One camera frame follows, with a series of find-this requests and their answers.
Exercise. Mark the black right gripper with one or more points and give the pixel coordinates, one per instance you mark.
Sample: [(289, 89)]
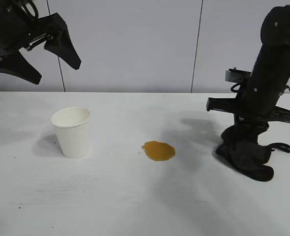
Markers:
[(255, 108)]

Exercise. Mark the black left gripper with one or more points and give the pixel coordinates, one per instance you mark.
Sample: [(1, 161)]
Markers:
[(9, 37)]

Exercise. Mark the dark grey cloth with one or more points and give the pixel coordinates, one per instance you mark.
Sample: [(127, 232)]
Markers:
[(248, 157)]

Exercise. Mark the white paper cup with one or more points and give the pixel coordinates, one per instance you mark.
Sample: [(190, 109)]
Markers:
[(72, 132)]

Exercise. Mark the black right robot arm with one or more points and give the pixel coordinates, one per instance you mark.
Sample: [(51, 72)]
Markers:
[(270, 56)]

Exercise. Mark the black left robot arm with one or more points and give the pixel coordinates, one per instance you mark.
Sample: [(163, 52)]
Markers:
[(2, 9)]

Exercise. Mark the orange liquid spill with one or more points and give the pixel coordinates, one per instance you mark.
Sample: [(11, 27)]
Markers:
[(159, 151)]

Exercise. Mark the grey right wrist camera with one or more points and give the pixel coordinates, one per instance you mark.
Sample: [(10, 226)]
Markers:
[(235, 75)]

